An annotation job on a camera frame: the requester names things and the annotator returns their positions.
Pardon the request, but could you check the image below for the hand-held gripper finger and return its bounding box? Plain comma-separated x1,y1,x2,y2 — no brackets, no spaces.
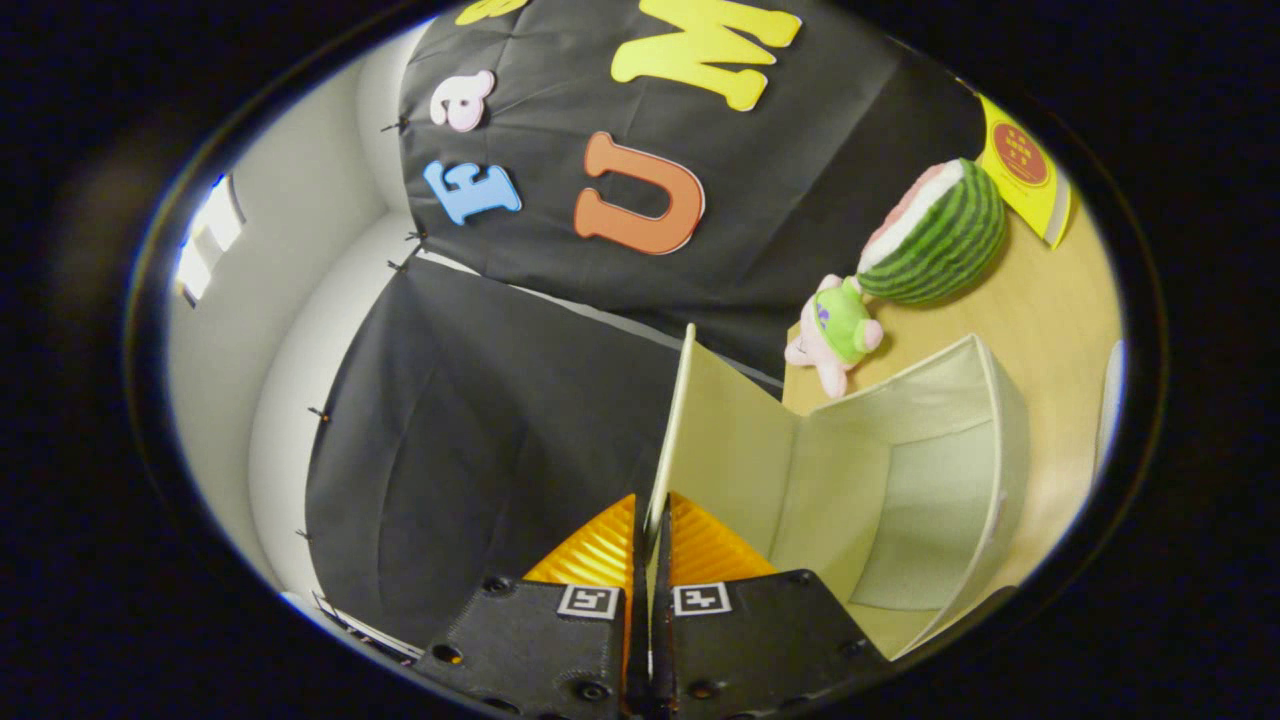
412,492,649,720
650,490,891,720

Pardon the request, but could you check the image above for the yellow book with red circle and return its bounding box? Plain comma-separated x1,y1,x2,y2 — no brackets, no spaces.
975,95,1073,249

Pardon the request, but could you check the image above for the watermelon slice plush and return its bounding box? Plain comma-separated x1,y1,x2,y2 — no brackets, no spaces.
857,158,1008,306

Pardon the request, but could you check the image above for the pink and green plush toy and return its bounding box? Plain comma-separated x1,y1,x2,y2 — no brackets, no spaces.
785,275,886,399

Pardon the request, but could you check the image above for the pale translucent storage box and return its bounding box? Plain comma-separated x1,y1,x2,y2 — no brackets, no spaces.
645,323,1031,661

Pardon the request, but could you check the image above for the large ceiling light panel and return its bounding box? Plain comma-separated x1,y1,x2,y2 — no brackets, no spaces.
175,175,246,306

